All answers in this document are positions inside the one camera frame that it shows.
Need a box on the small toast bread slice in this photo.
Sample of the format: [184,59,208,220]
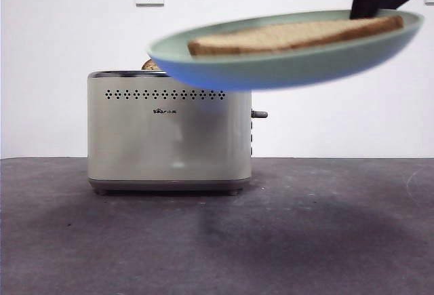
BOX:
[141,58,163,71]

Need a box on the cream two-slot toaster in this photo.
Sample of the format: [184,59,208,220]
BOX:
[87,69,269,196]

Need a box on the large toast bread slice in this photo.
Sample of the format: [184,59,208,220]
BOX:
[188,15,405,56]

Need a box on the pale green round plate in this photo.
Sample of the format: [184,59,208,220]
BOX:
[146,9,425,92]

